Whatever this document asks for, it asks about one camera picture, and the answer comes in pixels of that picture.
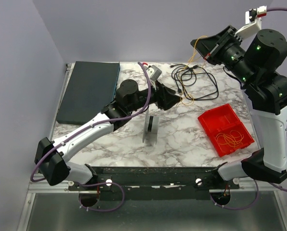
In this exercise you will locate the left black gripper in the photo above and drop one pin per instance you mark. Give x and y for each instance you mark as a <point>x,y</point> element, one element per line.
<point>160,96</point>

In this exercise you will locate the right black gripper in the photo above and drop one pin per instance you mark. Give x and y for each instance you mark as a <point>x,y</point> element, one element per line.
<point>220,45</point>

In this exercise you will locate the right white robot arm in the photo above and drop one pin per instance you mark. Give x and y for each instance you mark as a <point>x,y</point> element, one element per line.
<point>256,70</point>

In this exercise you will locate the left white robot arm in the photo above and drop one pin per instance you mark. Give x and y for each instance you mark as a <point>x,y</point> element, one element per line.
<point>53,157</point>

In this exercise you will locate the red plastic bin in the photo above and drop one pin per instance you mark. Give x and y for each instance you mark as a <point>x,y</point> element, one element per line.
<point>225,130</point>

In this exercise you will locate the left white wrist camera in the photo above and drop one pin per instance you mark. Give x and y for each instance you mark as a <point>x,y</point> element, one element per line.
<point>153,72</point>

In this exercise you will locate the grey cable spool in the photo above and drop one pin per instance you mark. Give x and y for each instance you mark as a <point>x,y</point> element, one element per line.
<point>151,126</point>

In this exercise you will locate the dark grey network switch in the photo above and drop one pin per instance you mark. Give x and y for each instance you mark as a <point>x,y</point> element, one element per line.
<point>92,86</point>

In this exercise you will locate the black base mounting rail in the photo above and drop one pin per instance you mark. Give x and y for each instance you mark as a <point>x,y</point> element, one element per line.
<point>157,183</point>

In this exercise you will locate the aluminium frame rail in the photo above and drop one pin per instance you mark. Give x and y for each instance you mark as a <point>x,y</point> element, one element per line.
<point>44,187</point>

